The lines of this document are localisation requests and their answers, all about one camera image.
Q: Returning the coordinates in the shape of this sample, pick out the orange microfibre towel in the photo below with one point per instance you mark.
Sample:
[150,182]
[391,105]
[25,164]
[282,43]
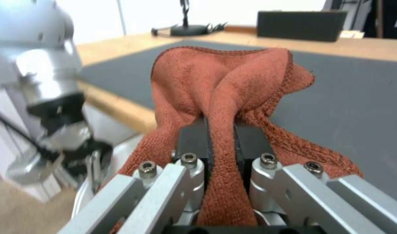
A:
[198,80]

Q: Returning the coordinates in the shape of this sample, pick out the white papers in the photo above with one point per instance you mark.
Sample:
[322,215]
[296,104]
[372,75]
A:
[352,34]

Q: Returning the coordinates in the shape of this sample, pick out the dark grey table mat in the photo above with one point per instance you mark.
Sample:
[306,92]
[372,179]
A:
[341,102]

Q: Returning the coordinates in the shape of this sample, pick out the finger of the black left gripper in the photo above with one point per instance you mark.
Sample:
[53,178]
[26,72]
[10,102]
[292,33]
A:
[88,152]
[32,170]

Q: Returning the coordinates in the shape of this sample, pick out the black rectangular box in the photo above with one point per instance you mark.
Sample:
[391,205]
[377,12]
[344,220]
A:
[299,25]

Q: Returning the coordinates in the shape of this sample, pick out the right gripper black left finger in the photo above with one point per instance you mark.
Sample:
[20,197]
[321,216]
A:
[159,192]

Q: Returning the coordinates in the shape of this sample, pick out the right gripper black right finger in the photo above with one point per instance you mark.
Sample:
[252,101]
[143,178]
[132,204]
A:
[302,195]

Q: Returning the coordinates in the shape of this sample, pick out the black spiky clip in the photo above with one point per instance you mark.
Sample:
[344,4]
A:
[216,27]

